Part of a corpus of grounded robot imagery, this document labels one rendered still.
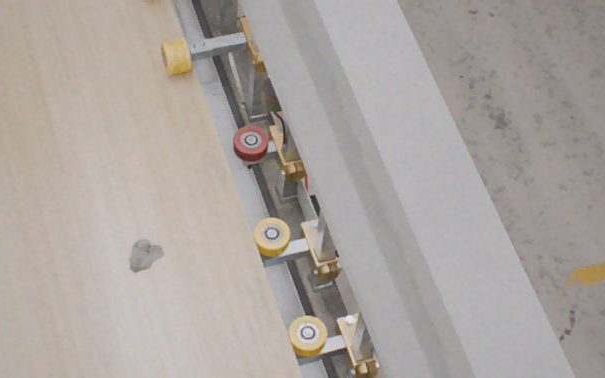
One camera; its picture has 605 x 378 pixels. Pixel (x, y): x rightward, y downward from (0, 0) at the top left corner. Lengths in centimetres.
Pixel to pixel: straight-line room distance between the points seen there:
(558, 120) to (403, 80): 320
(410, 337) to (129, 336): 169
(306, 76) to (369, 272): 20
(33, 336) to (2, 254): 21
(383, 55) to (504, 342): 28
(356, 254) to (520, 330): 19
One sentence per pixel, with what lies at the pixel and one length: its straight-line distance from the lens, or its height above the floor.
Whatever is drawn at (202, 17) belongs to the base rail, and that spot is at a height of 69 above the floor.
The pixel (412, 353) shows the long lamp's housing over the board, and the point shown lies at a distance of 105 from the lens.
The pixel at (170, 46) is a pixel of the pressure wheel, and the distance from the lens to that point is 301.
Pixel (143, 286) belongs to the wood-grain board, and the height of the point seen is 90.
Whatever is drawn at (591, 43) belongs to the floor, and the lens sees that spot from 451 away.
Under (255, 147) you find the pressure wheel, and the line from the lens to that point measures 293.
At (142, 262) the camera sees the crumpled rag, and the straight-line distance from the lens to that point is 278.
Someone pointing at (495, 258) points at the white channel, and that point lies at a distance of 100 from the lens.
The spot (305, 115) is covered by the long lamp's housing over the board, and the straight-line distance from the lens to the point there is 117.
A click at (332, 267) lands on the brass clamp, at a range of 286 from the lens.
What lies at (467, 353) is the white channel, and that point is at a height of 246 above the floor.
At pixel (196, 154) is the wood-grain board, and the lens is 293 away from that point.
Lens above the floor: 330
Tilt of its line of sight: 56 degrees down
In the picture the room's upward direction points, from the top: 7 degrees clockwise
